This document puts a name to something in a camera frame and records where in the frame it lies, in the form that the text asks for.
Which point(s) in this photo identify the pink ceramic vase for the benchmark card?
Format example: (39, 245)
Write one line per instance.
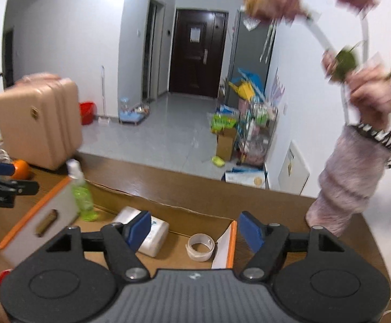
(343, 181)

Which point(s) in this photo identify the blue folded plastic item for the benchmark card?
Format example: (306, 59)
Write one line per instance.
(252, 75)

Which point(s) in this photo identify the clear tape roll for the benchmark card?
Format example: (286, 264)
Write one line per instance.
(192, 255)

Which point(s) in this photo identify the white wall panel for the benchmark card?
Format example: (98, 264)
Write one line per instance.
(294, 170)

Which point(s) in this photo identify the grey refrigerator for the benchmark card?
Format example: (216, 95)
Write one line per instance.
(249, 53)

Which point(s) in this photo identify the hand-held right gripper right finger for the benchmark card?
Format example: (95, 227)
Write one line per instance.
(249, 232)

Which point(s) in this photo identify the paper sheets on refrigerator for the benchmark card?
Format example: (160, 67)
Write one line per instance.
(250, 23)

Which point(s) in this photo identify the white tissue pack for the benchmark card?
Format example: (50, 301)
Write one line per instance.
(156, 234)

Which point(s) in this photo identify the pink ribbed suitcase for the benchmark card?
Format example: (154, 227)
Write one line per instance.
(37, 121)

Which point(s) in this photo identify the red plastic bucket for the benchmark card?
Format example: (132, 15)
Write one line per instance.
(87, 112)

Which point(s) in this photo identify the green plastic bag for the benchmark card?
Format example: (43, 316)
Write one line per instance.
(222, 122)

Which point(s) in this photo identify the orange cardboard box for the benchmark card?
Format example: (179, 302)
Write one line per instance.
(27, 225)

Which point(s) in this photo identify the dark brown entrance door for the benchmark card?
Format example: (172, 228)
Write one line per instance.
(195, 70)

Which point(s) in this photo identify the blue floor tray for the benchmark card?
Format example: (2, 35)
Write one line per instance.
(131, 117)

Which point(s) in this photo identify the brown cardboard carton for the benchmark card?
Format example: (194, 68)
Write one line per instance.
(225, 146)

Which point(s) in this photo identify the metal storage cart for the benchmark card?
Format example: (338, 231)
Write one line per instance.
(259, 134)

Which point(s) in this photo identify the orange fruit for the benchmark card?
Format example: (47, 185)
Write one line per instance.
(22, 170)

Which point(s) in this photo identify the bunch of dried pink roses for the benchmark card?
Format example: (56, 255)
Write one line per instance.
(272, 3)

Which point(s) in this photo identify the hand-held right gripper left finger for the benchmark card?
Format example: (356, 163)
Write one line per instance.
(141, 227)

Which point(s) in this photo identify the yellow green floor item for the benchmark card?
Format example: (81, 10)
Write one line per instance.
(218, 161)

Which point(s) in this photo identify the white flat carton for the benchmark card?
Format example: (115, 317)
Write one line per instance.
(245, 176)

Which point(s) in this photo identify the green spray bottle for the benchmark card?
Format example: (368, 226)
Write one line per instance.
(82, 198)

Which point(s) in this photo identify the white paper notice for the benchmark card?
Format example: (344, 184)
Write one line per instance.
(194, 34)

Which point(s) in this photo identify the yellow watering can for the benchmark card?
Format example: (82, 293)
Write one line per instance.
(244, 91)

